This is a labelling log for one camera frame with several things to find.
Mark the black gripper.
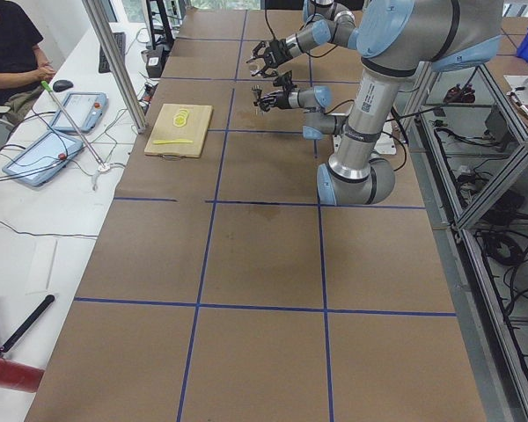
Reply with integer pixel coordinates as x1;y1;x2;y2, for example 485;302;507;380
255;89;297;113
246;39;290;79

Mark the steel double jigger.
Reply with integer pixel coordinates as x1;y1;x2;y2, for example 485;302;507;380
251;85;265;115

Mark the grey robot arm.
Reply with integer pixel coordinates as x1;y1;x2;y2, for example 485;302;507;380
250;1;503;206
246;1;364;78

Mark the bamboo cutting board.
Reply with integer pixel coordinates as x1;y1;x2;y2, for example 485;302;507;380
144;104;213;158

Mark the yellow plastic knife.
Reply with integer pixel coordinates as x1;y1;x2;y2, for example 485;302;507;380
152;138;194;145

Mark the black keyboard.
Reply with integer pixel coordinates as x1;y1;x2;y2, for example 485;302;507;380
98;31;128;75

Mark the far teach pendant tablet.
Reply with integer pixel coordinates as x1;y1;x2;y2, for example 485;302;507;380
50;92;108;135

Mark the teach pendant tablet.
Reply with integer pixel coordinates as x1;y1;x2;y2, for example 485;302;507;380
50;92;108;135
3;130;84;187

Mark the metal rod green tip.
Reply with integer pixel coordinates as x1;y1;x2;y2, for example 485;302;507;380
40;81;111;172

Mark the black computer mouse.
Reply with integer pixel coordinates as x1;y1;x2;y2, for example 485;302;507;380
52;79;74;92

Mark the near teach pendant tablet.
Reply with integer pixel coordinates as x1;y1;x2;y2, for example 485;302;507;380
3;130;84;187

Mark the seated person black shirt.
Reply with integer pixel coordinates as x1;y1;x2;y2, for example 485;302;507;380
0;1;56;124

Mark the red cylinder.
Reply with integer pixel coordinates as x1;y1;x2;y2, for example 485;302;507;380
0;357;44;393

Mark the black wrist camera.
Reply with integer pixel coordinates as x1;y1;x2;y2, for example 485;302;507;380
273;70;297;92

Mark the aluminium frame post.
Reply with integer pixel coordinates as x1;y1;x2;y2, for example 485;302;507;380
82;0;146;134

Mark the black handle bar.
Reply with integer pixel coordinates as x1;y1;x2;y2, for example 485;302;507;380
0;295;55;354

